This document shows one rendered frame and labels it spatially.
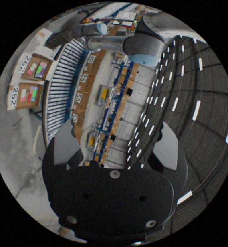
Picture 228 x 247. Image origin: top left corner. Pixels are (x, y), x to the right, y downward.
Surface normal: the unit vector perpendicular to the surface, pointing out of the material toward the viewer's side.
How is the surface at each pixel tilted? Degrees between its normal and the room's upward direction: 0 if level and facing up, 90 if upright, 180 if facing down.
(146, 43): 95
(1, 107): 0
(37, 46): 0
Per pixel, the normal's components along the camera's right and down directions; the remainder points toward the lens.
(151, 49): -0.07, 0.82
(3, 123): 0.94, 0.35
